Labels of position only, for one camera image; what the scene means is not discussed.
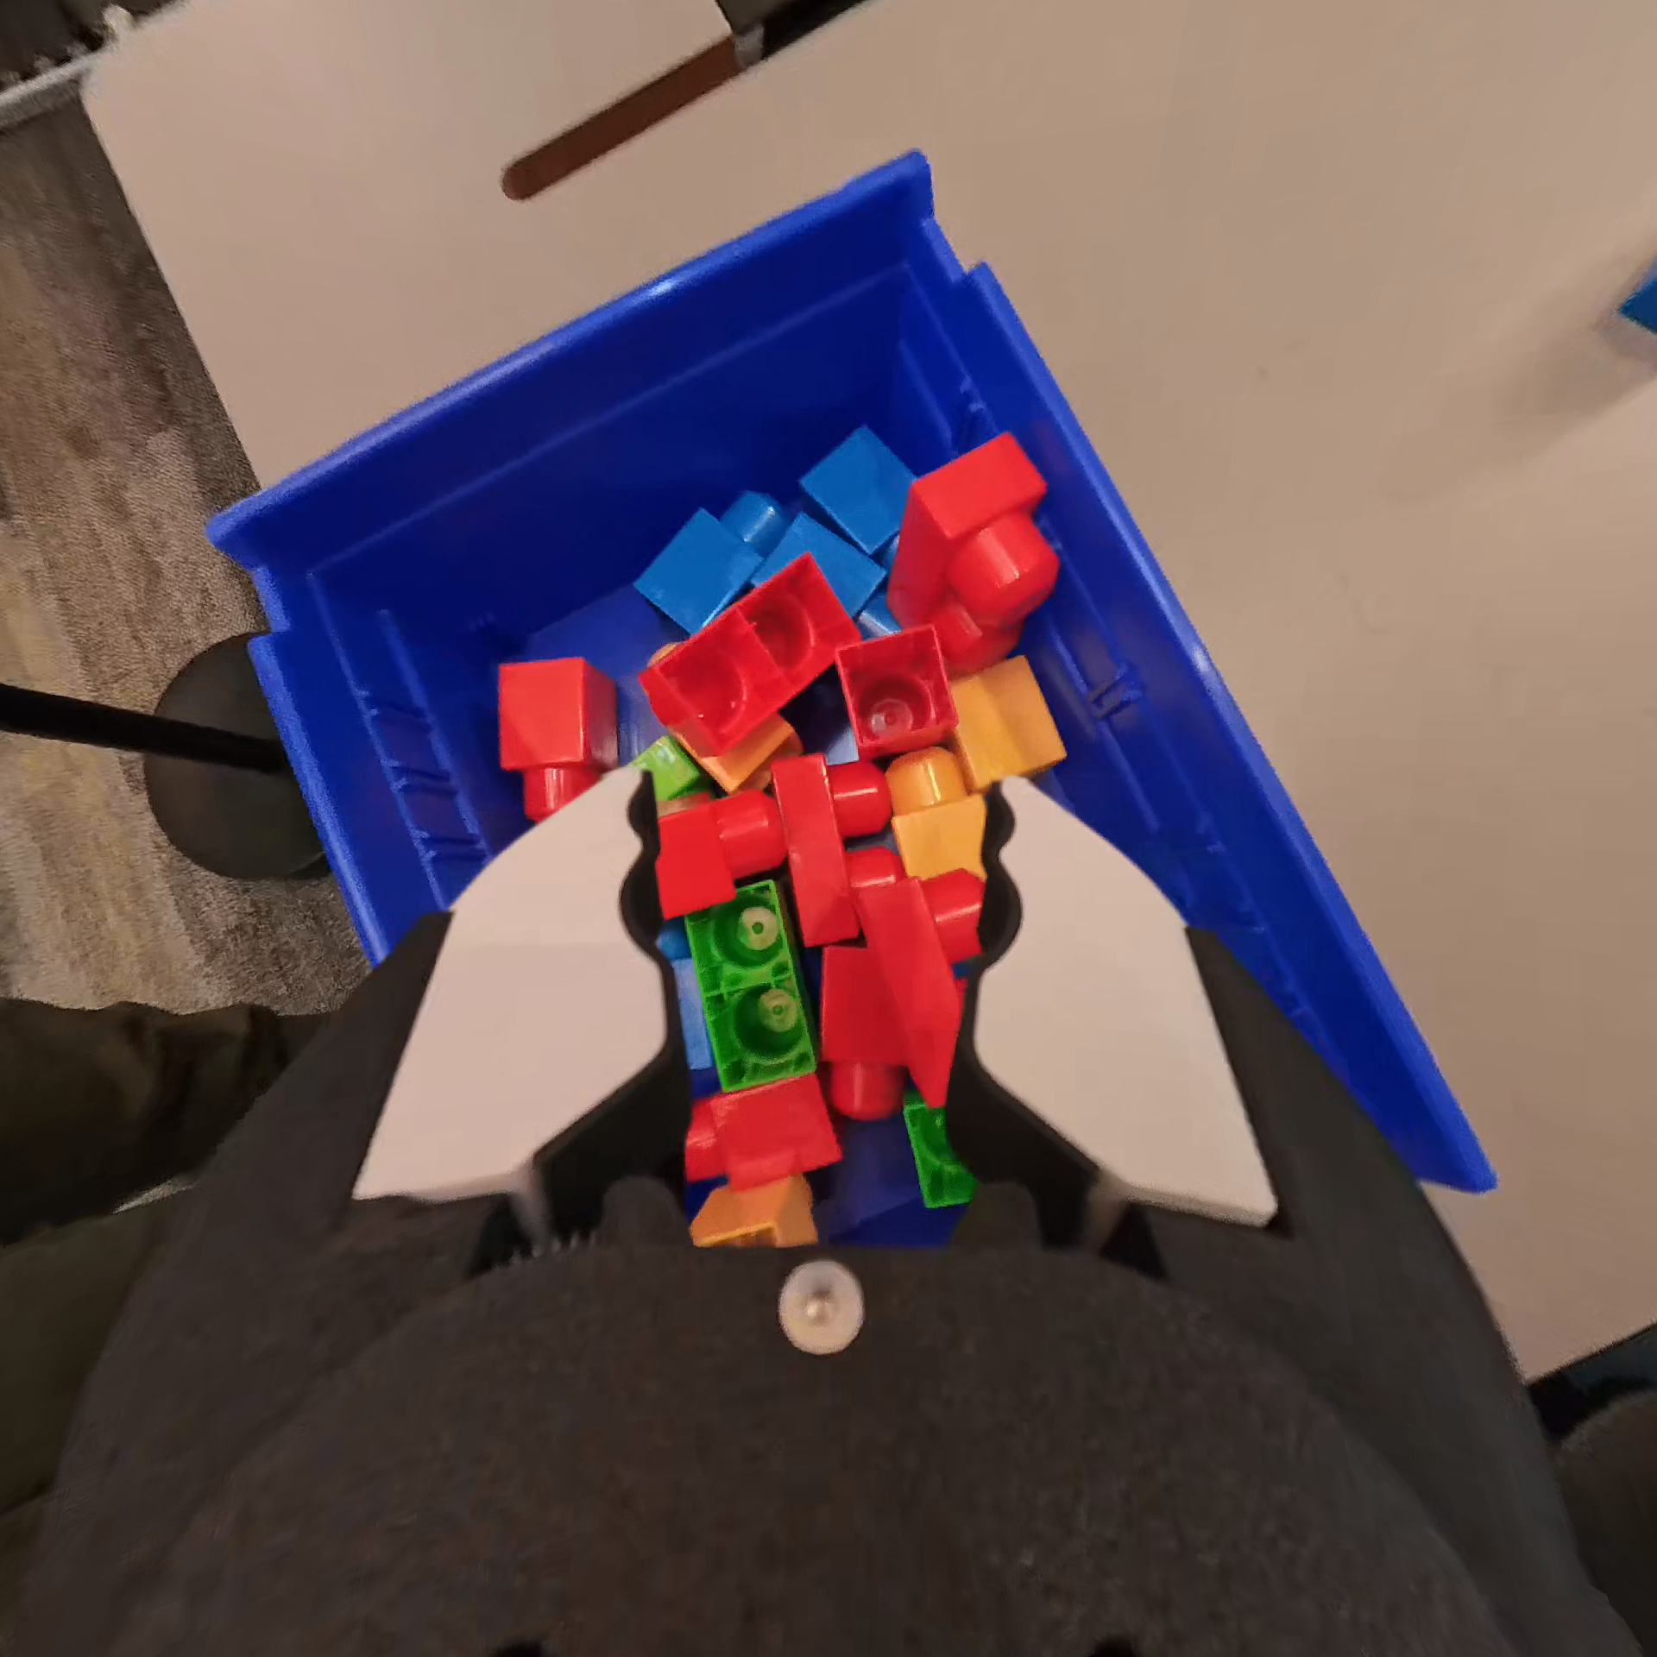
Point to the grey metal rail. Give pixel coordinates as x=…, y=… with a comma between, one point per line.
x=52, y=73

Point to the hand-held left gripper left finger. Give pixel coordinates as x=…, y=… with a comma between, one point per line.
x=532, y=1023

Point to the pile of colourful toy blocks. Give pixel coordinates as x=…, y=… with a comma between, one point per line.
x=764, y=660

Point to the blue plastic bin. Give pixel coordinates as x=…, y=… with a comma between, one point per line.
x=520, y=520

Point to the person's dark trousers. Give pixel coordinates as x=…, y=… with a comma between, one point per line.
x=117, y=1141

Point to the blue toy block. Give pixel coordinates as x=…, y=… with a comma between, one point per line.
x=1640, y=296

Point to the green toy block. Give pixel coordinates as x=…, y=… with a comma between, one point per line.
x=751, y=986

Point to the black floor stand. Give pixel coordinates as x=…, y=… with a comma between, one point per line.
x=220, y=803

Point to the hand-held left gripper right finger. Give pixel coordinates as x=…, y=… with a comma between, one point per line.
x=1114, y=1036

